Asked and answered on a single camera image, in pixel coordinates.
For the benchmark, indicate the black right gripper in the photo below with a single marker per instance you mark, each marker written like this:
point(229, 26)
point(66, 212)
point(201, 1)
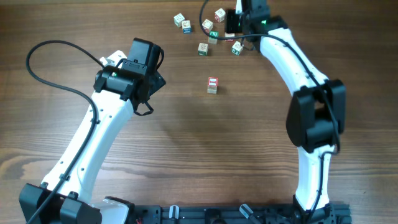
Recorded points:
point(229, 21)

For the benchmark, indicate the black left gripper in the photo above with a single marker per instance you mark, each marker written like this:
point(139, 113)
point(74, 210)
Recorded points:
point(157, 83)

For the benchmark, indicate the red letter U block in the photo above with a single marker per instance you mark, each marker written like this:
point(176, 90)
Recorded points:
point(229, 37)

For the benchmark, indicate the red letter I block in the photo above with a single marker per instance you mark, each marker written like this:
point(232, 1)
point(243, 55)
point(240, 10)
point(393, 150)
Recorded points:
point(212, 82)

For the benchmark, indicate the white green picture block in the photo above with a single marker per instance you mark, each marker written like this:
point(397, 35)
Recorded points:
point(212, 90)

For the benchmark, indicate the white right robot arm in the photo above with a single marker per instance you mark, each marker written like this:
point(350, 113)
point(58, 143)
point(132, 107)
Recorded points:
point(316, 115)

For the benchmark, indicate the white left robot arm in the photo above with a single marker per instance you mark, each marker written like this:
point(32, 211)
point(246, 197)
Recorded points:
point(64, 195)

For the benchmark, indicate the red white picture block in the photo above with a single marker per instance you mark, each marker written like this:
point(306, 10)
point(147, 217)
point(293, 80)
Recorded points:
point(220, 15)

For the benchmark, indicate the red letter A block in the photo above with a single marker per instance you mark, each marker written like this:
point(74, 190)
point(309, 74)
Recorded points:
point(207, 25)

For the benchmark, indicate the green letter J block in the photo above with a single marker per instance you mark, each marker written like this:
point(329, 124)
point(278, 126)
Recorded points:
point(237, 48)

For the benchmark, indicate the green letter N block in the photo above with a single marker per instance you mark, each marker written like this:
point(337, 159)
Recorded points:
point(213, 35)

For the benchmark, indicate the green letter block centre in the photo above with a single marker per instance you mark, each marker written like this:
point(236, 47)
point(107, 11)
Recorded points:
point(203, 49)

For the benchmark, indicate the blue letter block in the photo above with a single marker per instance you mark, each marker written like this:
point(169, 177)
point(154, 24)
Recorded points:
point(186, 27)

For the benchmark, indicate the green letter block far left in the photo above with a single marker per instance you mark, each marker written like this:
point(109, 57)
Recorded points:
point(178, 19)

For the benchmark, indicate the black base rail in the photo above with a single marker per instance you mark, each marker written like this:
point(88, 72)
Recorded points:
point(279, 213)

